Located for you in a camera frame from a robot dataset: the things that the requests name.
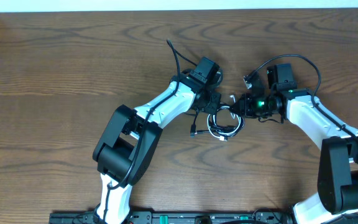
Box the white usb cable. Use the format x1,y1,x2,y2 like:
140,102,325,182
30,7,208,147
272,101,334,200
206,95,242,142

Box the black usb cable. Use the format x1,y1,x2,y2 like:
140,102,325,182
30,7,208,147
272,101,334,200
190,105,246,138

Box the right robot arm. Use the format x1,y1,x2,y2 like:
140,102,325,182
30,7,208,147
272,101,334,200
231,63,358,223

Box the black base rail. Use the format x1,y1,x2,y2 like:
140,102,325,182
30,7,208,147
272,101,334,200
48,208,358,224

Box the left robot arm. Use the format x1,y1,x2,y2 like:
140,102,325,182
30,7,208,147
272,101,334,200
93,57,223,223

